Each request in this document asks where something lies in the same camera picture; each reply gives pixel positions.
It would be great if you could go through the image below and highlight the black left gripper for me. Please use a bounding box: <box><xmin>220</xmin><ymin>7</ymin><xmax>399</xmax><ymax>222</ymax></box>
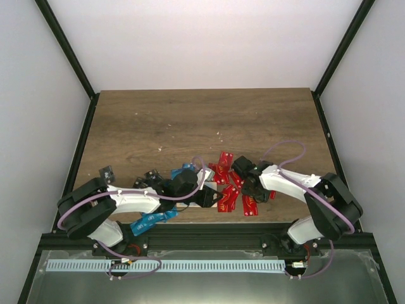
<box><xmin>176</xmin><ymin>185</ymin><xmax>223</xmax><ymax>208</ymax></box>

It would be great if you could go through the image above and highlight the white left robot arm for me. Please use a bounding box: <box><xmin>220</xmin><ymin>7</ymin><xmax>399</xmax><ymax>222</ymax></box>
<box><xmin>57</xmin><ymin>168</ymin><xmax>223</xmax><ymax>256</ymax></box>

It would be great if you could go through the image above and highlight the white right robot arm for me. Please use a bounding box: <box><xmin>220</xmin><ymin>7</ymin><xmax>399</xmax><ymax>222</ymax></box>
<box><xmin>231</xmin><ymin>156</ymin><xmax>363</xmax><ymax>255</ymax></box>

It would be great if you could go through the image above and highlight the blue card top with chip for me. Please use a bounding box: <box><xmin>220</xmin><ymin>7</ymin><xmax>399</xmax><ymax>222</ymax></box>
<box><xmin>182</xmin><ymin>163</ymin><xmax>196</xmax><ymax>171</ymax></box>

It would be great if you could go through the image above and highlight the red VIP card top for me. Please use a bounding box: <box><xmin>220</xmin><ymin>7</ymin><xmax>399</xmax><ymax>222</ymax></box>
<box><xmin>218</xmin><ymin>151</ymin><xmax>234</xmax><ymax>168</ymax></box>

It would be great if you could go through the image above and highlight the red VIP card long diagonal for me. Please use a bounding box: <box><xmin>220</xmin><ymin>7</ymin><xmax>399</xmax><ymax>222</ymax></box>
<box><xmin>208</xmin><ymin>163</ymin><xmax>230</xmax><ymax>185</ymax></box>

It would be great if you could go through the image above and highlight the black card top of pile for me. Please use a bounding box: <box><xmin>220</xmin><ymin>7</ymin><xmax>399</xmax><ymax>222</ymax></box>
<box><xmin>144</xmin><ymin>169</ymin><xmax>162</xmax><ymax>182</ymax></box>

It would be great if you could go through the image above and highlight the black card of pile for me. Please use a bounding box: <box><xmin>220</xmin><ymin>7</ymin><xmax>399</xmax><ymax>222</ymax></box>
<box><xmin>144</xmin><ymin>169</ymin><xmax>162</xmax><ymax>182</ymax></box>
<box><xmin>132</xmin><ymin>177</ymin><xmax>151</xmax><ymax>189</ymax></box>

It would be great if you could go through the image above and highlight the red card right of holder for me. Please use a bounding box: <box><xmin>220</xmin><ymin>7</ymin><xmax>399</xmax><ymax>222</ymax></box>
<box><xmin>242</xmin><ymin>195</ymin><xmax>258</xmax><ymax>217</ymax></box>

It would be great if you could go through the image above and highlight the black card middle of pile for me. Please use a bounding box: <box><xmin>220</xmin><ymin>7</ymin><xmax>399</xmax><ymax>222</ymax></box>
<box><xmin>132</xmin><ymin>177</ymin><xmax>151</xmax><ymax>189</ymax></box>

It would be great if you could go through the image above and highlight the lone black VIP card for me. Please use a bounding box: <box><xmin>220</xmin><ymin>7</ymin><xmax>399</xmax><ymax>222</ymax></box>
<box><xmin>99</xmin><ymin>165</ymin><xmax>116</xmax><ymax>184</ymax></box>

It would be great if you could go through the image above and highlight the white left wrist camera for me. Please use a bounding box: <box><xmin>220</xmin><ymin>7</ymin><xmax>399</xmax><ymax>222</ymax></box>
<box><xmin>197</xmin><ymin>168</ymin><xmax>215</xmax><ymax>185</ymax></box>

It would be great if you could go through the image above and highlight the blue card near rail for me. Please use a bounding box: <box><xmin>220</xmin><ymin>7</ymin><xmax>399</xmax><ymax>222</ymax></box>
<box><xmin>130</xmin><ymin>210</ymin><xmax>178</xmax><ymax>236</ymax></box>

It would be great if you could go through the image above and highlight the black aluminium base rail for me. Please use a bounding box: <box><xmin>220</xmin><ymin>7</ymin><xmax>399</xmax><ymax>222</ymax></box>
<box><xmin>111</xmin><ymin>223</ymin><xmax>313</xmax><ymax>258</ymax></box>

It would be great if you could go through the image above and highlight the light blue slotted cable duct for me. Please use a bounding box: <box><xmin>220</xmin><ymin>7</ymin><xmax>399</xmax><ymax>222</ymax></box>
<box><xmin>46</xmin><ymin>259</ymin><xmax>285</xmax><ymax>273</ymax></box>

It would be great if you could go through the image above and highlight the black frame post right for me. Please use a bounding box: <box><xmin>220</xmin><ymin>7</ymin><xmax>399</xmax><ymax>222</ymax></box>
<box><xmin>315</xmin><ymin>0</ymin><xmax>377</xmax><ymax>96</ymax></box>

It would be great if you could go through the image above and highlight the black frame post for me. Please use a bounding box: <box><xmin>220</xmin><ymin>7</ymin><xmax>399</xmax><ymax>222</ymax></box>
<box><xmin>315</xmin><ymin>0</ymin><xmax>377</xmax><ymax>96</ymax></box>
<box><xmin>34</xmin><ymin>0</ymin><xmax>97</xmax><ymax>99</ymax></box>

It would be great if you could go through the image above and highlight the black frame post left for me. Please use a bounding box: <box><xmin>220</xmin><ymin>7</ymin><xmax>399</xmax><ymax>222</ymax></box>
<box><xmin>34</xmin><ymin>0</ymin><xmax>97</xmax><ymax>99</ymax></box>

